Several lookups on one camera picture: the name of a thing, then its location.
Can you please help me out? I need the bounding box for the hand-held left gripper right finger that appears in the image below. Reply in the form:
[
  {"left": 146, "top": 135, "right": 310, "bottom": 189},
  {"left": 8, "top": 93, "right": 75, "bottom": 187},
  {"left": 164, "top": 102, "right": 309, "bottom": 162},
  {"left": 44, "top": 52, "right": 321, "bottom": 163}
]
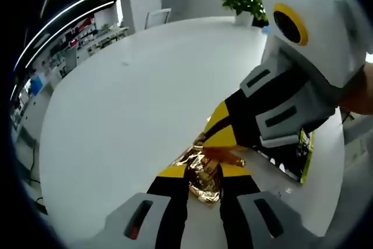
[{"left": 217, "top": 163, "right": 321, "bottom": 249}]

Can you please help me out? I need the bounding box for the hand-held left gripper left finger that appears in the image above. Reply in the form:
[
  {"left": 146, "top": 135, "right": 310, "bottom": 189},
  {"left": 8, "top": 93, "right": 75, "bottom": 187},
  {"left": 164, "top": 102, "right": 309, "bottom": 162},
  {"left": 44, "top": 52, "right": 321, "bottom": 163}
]
[{"left": 101, "top": 164, "right": 190, "bottom": 249}]

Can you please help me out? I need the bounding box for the gold foil skincare packet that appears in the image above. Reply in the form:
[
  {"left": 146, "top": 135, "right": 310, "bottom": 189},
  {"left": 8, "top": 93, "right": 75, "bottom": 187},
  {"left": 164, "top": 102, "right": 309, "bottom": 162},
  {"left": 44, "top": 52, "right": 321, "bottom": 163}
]
[{"left": 170, "top": 132, "right": 247, "bottom": 210}]

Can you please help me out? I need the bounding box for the green black skincare sachet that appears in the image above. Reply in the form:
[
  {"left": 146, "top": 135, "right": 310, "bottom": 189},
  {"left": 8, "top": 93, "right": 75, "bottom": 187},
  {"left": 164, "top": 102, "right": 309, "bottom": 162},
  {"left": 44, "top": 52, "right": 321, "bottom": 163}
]
[{"left": 256, "top": 128, "right": 317, "bottom": 185}]

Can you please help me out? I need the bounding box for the blue storage box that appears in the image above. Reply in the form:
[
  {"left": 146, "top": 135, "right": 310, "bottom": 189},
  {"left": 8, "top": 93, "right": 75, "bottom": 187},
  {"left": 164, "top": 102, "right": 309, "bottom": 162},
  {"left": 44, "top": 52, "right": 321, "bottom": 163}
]
[{"left": 29, "top": 73, "right": 48, "bottom": 97}]

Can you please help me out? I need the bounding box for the person's right hand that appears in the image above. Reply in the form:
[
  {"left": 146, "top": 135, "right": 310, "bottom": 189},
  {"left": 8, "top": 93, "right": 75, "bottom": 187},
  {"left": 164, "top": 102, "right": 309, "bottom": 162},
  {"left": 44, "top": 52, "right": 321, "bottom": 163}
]
[{"left": 339, "top": 64, "right": 373, "bottom": 114}]

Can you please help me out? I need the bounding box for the green potted plant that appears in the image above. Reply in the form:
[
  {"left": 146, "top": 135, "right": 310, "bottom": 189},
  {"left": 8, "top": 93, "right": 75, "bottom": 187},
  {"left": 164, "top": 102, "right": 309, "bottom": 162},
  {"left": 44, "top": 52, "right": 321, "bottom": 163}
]
[{"left": 220, "top": 0, "right": 269, "bottom": 27}]

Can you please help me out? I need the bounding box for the white chair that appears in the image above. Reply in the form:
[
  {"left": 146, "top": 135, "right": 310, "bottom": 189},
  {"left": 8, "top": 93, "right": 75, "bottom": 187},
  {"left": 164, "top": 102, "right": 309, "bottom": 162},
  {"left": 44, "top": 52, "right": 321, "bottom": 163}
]
[{"left": 144, "top": 8, "right": 173, "bottom": 30}]

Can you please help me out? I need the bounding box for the long ceiling light strip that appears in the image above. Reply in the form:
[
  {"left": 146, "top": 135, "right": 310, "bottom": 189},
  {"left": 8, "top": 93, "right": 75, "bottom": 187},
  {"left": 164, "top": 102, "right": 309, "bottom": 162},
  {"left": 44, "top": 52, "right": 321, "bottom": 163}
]
[
  {"left": 13, "top": 0, "right": 121, "bottom": 71},
  {"left": 10, "top": 1, "right": 115, "bottom": 101}
]

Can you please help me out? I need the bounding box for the black cable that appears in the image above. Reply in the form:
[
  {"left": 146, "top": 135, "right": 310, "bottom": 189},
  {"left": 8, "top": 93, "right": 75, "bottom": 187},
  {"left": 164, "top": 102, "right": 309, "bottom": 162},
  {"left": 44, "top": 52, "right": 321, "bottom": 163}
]
[{"left": 17, "top": 138, "right": 49, "bottom": 215}]

